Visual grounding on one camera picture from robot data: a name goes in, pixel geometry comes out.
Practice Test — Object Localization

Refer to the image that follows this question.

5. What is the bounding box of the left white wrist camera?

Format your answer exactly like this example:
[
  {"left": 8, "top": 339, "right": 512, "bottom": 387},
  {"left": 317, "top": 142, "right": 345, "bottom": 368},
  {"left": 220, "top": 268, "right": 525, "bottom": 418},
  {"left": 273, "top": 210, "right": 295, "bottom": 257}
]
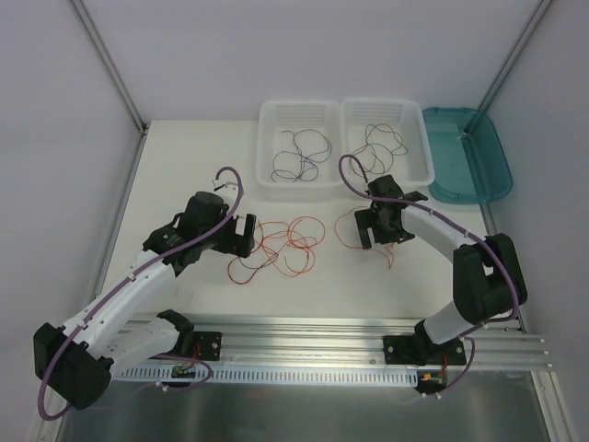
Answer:
[{"left": 213, "top": 180, "right": 240, "bottom": 199}]

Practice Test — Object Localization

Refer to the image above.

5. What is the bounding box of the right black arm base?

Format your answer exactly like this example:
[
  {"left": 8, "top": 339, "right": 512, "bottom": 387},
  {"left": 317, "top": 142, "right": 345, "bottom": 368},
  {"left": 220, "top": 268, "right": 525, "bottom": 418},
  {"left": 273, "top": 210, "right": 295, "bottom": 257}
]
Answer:
[{"left": 382, "top": 335, "right": 467, "bottom": 366}]

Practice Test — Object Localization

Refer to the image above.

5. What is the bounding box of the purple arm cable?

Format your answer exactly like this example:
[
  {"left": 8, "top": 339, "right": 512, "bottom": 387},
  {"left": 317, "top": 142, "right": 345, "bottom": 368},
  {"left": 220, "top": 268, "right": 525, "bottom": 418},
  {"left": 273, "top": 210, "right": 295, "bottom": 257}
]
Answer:
[
  {"left": 36, "top": 166, "right": 245, "bottom": 423},
  {"left": 338, "top": 154, "right": 521, "bottom": 401}
]

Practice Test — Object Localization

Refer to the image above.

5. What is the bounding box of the right white perforated basket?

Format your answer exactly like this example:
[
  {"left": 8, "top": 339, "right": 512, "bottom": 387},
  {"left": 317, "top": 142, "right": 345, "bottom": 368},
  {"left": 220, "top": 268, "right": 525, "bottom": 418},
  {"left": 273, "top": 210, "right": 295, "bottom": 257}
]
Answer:
[{"left": 341, "top": 98, "right": 435, "bottom": 189}]

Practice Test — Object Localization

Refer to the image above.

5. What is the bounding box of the aluminium mounting rail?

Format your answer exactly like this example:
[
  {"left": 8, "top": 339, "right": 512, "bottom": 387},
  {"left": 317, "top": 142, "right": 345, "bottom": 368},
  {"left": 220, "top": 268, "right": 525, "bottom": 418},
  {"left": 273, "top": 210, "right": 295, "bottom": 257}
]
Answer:
[{"left": 64, "top": 312, "right": 553, "bottom": 369}]

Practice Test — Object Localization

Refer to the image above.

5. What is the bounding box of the dark brown thin wire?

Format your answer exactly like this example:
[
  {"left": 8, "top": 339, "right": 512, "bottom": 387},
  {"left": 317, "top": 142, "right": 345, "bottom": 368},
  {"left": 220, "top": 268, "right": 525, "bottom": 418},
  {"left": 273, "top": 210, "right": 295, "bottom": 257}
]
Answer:
[{"left": 270, "top": 129, "right": 319, "bottom": 184}]

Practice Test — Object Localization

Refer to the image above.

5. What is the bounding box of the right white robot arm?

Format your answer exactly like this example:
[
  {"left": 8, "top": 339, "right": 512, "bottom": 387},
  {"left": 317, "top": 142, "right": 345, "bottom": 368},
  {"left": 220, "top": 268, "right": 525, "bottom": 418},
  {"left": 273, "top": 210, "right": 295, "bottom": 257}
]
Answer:
[{"left": 354, "top": 175, "right": 527, "bottom": 366}]

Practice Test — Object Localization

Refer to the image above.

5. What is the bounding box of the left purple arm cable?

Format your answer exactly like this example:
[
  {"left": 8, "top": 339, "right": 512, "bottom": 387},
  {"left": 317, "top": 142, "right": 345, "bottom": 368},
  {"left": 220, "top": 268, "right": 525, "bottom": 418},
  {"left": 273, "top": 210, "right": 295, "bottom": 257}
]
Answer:
[{"left": 36, "top": 166, "right": 245, "bottom": 423}]

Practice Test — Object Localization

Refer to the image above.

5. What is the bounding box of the teal plastic tray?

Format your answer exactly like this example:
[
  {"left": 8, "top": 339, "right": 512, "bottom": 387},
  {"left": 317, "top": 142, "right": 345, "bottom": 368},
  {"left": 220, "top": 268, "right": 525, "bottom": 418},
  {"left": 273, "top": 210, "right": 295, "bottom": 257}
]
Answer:
[{"left": 422, "top": 107, "right": 513, "bottom": 205}]

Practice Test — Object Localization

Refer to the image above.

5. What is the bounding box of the slotted white cable duct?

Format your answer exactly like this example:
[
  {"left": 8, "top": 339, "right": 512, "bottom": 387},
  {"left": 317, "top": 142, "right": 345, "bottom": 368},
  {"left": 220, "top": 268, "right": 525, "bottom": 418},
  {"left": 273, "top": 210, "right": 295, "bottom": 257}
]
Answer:
[{"left": 118, "top": 363, "right": 418, "bottom": 388}]

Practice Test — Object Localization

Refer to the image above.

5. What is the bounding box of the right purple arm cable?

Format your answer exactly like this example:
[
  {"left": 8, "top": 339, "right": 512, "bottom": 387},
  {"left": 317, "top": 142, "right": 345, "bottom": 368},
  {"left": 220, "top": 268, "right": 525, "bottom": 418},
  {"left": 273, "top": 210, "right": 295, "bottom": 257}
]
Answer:
[{"left": 338, "top": 154, "right": 521, "bottom": 401}]

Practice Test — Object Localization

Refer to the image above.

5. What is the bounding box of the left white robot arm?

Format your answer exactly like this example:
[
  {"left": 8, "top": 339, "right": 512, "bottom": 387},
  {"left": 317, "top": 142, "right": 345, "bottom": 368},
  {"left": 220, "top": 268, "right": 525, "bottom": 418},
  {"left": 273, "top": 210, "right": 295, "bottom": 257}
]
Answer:
[{"left": 33, "top": 182, "right": 256, "bottom": 421}]

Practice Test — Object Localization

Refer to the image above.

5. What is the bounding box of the left white perforated basket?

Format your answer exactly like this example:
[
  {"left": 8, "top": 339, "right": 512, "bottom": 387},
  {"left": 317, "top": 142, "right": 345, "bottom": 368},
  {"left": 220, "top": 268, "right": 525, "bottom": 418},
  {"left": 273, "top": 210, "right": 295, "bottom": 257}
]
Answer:
[{"left": 255, "top": 99, "right": 343, "bottom": 203}]

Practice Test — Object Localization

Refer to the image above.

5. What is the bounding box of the black thin wire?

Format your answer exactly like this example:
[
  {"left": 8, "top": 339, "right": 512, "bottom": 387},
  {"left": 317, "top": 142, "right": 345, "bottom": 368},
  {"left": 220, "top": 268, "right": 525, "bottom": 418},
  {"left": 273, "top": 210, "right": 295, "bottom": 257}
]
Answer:
[
  {"left": 345, "top": 142, "right": 397, "bottom": 179},
  {"left": 363, "top": 122, "right": 409, "bottom": 160}
]

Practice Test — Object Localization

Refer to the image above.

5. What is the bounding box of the white perforated basket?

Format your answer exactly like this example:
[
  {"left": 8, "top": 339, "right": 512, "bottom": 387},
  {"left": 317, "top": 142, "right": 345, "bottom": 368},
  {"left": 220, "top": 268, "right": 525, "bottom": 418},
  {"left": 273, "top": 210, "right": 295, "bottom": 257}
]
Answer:
[
  {"left": 255, "top": 99, "right": 343, "bottom": 203},
  {"left": 341, "top": 98, "right": 435, "bottom": 189}
]

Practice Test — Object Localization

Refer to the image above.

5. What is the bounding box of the blue purple thin wire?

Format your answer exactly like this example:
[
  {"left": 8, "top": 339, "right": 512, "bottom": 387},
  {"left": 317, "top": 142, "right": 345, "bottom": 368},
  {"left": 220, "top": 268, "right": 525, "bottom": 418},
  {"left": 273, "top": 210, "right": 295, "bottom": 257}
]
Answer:
[{"left": 280, "top": 128, "right": 333, "bottom": 183}]

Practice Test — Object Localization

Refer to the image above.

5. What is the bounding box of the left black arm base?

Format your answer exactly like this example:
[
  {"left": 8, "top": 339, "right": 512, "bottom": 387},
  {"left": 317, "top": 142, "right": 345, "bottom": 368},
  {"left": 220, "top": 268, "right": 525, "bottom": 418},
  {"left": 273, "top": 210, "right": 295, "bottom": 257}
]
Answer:
[{"left": 180, "top": 331, "right": 223, "bottom": 362}]

